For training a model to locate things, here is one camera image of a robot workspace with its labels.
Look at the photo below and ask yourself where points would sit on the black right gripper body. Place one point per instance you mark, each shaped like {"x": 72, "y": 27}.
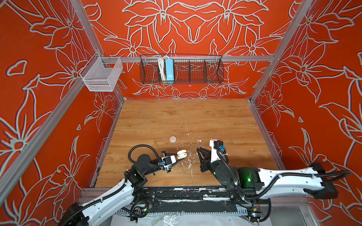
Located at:
{"x": 213, "y": 167}

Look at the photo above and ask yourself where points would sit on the black wire wall basket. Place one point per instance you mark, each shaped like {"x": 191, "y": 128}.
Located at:
{"x": 188, "y": 69}

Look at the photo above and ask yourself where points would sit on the white earbud charging case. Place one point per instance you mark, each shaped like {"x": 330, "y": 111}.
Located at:
{"x": 181, "y": 154}

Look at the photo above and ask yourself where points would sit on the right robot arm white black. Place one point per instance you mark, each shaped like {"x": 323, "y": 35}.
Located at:
{"x": 251, "y": 184}

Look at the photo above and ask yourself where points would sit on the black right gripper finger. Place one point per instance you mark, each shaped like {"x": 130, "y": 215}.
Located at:
{"x": 200, "y": 152}
{"x": 205, "y": 155}

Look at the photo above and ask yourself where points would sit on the light blue box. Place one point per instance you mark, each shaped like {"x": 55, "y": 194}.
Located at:
{"x": 169, "y": 70}

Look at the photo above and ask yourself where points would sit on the small circuit board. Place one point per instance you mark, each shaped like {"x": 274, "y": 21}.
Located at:
{"x": 254, "y": 215}

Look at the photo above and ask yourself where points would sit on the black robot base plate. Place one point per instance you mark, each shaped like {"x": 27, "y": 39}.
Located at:
{"x": 192, "y": 198}

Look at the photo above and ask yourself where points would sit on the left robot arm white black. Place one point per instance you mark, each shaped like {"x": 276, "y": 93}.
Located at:
{"x": 127, "y": 195}

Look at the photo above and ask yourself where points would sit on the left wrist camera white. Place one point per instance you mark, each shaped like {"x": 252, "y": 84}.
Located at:
{"x": 166, "y": 154}

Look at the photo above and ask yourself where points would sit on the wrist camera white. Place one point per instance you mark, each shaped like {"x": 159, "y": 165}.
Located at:
{"x": 216, "y": 147}
{"x": 166, "y": 154}

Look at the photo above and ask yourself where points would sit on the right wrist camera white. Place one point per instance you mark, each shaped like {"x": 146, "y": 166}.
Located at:
{"x": 216, "y": 147}

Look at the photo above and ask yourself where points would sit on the grey slotted cable duct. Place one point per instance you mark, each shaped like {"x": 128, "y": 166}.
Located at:
{"x": 240, "y": 211}

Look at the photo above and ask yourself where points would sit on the white wire mesh basket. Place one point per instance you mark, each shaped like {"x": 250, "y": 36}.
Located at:
{"x": 101, "y": 74}

